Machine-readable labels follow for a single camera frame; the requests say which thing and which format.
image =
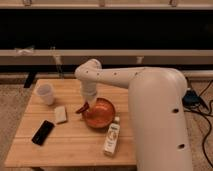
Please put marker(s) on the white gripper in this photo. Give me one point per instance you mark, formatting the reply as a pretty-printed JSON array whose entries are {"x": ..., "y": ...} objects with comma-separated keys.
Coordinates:
[{"x": 89, "y": 91}]

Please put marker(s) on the red pepper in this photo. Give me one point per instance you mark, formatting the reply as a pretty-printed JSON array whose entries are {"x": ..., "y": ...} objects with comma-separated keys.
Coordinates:
[{"x": 82, "y": 108}]

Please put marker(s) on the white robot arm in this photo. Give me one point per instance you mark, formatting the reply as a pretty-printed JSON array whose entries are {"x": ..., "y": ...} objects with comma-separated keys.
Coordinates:
[{"x": 156, "y": 111}]

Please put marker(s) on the orange ceramic bowl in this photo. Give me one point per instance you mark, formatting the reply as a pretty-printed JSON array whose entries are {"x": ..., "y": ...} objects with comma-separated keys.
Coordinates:
[{"x": 100, "y": 115}]

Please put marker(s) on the white sponge block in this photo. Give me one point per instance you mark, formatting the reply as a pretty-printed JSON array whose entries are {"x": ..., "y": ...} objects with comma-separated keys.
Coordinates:
[{"x": 60, "y": 114}]

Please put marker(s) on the white plastic cup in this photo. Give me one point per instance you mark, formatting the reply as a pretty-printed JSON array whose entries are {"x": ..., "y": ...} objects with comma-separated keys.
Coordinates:
[{"x": 45, "y": 93}]

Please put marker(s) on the wooden table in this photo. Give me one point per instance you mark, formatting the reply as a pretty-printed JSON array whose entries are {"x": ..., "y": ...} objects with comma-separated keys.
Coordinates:
[{"x": 71, "y": 143}]

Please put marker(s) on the black smartphone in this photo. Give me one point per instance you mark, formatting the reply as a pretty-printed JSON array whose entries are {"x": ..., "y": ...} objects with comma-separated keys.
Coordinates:
[{"x": 42, "y": 133}]

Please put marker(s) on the white lotion bottle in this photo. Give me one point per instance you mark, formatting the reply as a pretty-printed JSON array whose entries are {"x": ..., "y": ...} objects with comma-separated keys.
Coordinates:
[{"x": 112, "y": 137}]

